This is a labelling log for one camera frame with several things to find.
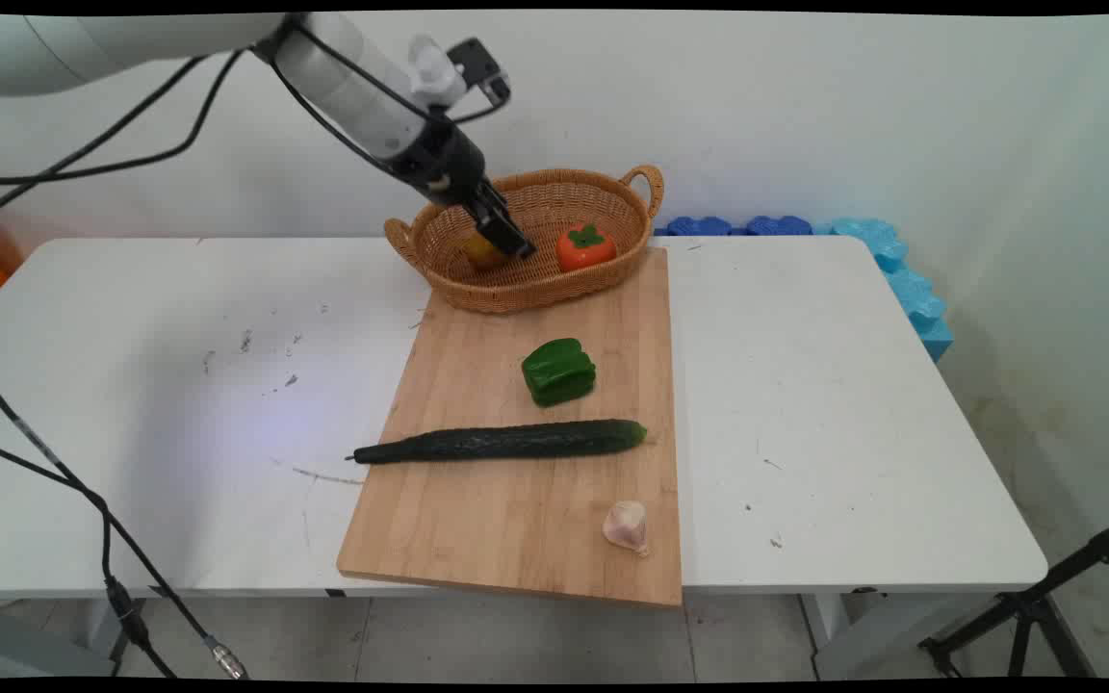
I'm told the white table leg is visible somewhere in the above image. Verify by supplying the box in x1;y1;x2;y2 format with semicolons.
798;589;892;680

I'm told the garlic bulb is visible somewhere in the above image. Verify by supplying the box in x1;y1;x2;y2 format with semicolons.
602;500;651;557

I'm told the light blue foam mat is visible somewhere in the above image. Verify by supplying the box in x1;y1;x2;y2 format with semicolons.
812;218;954;363

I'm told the black cable with metal plug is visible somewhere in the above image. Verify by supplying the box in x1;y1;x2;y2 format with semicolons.
0;346;249;680

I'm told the orange persimmon with green calyx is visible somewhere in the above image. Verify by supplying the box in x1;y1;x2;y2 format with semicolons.
555;223;618;273

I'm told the woven wicker basket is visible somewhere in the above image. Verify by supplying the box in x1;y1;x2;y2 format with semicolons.
383;165;665;315

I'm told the dark green cucumber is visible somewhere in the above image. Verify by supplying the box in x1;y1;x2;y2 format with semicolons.
346;419;649;466

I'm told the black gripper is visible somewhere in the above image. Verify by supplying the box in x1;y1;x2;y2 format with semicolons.
392;117;537;259

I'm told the green bell pepper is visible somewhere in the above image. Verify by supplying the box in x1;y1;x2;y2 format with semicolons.
521;338;598;407

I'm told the yellow-brown round fruit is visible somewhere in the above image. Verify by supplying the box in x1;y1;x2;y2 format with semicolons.
461;229;509;271

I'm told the wrist camera on white mount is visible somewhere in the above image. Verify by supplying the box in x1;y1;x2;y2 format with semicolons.
407;36;512;109

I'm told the wooden cutting board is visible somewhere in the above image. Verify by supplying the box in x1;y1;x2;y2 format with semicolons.
336;246;684;609

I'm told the black tripod stand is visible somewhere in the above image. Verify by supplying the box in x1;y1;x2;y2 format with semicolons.
918;512;1109;679

